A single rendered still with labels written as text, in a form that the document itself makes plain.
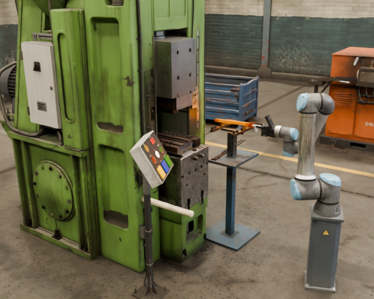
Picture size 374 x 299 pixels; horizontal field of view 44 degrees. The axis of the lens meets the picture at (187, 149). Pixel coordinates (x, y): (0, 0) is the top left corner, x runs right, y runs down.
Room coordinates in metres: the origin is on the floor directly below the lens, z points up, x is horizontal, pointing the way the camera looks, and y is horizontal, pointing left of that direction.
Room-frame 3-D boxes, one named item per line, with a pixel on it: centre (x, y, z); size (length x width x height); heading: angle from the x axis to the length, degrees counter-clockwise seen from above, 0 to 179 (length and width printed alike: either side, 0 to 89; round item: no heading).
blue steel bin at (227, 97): (7.56, -0.50, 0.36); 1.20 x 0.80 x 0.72; 62
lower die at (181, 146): (3.50, 0.19, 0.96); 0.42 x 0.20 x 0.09; 54
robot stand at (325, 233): (2.98, -0.99, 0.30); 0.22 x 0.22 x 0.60; 77
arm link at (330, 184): (2.98, -0.99, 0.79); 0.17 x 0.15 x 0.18; 95
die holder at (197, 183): (3.55, 0.16, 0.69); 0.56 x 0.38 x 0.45; 54
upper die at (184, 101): (3.50, 0.19, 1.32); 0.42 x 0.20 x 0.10; 54
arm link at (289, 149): (3.38, -0.79, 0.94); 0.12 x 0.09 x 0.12; 95
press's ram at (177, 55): (3.53, 0.16, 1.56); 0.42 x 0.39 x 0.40; 54
